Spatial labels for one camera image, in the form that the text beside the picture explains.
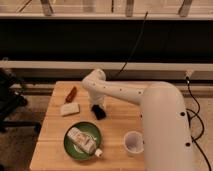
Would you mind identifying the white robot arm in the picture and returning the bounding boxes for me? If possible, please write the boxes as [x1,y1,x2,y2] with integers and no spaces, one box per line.
[82,69,196,171]

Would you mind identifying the brown red marker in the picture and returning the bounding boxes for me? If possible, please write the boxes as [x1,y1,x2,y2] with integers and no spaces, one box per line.
[65,86,77,103]

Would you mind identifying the green plate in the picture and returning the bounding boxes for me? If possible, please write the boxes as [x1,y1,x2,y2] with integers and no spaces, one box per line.
[64,122,102,161]

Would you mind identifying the white tube bottle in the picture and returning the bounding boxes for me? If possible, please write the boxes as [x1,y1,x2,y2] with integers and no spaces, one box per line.
[67,127,102,157]

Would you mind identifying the black office chair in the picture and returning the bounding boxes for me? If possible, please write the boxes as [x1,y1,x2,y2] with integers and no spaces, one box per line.
[0,69,41,133]

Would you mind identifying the black hanging cable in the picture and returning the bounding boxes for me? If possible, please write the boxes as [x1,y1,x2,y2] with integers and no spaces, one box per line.
[112,11,150,80]

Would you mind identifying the black cable on floor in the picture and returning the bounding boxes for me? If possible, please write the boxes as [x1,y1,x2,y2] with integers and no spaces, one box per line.
[185,77,213,171]

